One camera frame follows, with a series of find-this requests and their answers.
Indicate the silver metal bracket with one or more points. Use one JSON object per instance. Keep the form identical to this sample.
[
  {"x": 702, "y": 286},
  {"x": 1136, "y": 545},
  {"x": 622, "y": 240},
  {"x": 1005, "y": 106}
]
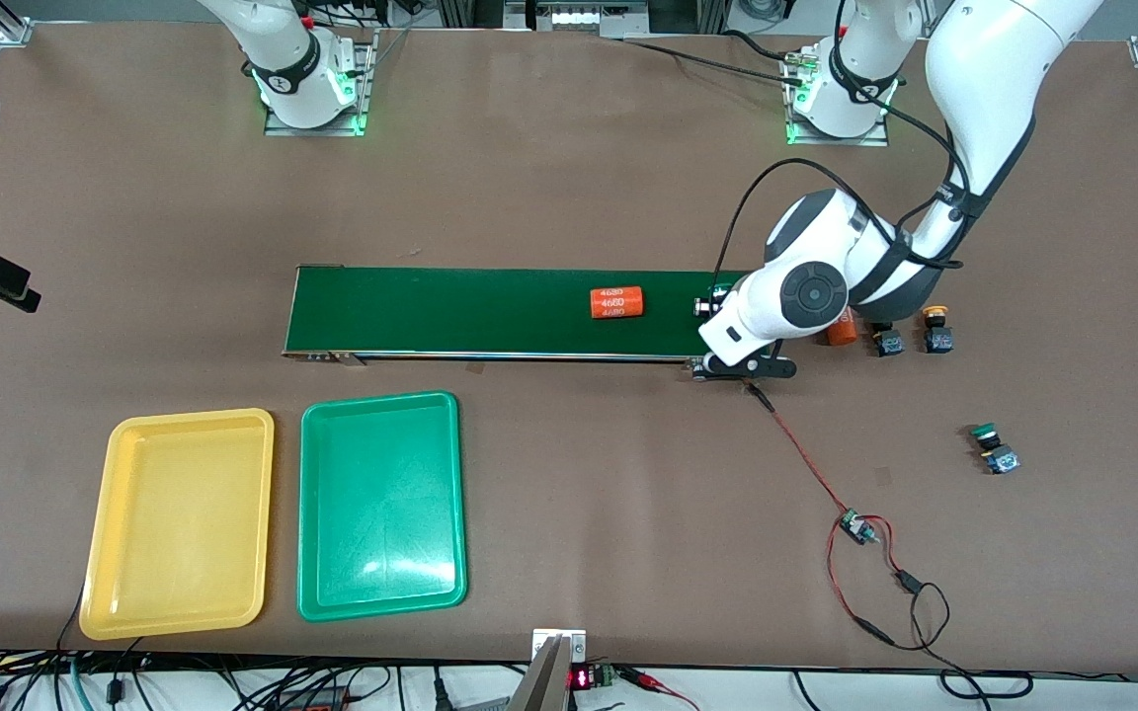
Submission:
[{"x": 579, "y": 647}]

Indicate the green push button switch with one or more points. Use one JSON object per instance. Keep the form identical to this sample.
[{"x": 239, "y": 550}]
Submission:
[
  {"x": 712, "y": 302},
  {"x": 999, "y": 457}
]

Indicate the small speed controller board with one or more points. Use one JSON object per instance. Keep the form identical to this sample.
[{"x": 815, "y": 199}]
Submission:
[{"x": 857, "y": 527}]

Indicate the yellow push button switch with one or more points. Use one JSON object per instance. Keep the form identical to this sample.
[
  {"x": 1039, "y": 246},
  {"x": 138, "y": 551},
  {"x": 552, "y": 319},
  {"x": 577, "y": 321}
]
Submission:
[
  {"x": 937, "y": 339},
  {"x": 888, "y": 343}
]

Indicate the red clip lead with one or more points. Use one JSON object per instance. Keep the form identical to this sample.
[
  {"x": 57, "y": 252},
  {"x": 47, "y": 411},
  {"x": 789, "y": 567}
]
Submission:
[{"x": 650, "y": 679}]

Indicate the green plastic tray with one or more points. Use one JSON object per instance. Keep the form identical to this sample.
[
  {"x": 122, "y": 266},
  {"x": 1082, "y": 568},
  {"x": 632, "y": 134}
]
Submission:
[{"x": 381, "y": 509}]

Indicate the orange cylinder marked 4680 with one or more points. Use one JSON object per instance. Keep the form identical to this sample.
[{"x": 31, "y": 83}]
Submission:
[
  {"x": 841, "y": 329},
  {"x": 617, "y": 302}
]

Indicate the white power strip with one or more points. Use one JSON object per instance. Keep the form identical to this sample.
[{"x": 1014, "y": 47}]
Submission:
[{"x": 574, "y": 17}]

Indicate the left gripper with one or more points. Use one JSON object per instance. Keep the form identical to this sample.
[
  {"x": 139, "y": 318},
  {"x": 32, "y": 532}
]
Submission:
[{"x": 706, "y": 306}]

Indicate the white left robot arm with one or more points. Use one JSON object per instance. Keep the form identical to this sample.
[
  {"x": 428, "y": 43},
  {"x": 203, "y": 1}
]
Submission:
[{"x": 811, "y": 293}]

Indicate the grey metal bar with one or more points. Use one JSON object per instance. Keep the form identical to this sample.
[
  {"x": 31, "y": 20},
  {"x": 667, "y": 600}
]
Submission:
[{"x": 539, "y": 686}]

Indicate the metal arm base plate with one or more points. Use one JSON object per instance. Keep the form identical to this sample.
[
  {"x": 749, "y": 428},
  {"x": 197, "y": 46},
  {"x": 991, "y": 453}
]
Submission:
[
  {"x": 841, "y": 141},
  {"x": 312, "y": 129}
]

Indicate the yellow plastic tray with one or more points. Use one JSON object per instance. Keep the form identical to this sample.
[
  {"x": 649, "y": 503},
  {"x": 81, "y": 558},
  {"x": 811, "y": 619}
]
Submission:
[{"x": 179, "y": 523}]

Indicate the red digit display module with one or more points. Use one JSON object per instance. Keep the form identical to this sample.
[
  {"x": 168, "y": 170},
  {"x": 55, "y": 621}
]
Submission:
[{"x": 581, "y": 678}]

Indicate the green conveyor belt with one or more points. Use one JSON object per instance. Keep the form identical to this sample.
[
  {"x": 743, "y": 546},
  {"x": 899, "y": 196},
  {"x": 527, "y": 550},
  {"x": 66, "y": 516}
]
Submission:
[{"x": 431, "y": 311}]

